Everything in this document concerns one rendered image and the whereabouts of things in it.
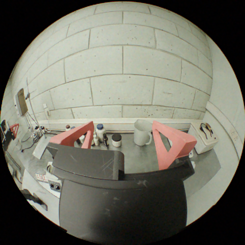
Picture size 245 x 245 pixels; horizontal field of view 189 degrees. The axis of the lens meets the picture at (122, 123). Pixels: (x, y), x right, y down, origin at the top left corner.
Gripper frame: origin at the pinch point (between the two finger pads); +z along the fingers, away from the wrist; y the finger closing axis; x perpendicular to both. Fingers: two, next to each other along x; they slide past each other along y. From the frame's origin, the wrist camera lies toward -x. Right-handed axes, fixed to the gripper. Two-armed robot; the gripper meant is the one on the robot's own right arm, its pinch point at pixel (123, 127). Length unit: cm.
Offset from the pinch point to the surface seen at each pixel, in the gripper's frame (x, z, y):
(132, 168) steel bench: 40.1, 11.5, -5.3
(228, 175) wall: 33, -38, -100
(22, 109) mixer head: -4, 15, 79
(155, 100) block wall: 13, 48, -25
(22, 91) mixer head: -18, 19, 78
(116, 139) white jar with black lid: 32.7, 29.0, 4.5
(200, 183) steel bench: 40, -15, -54
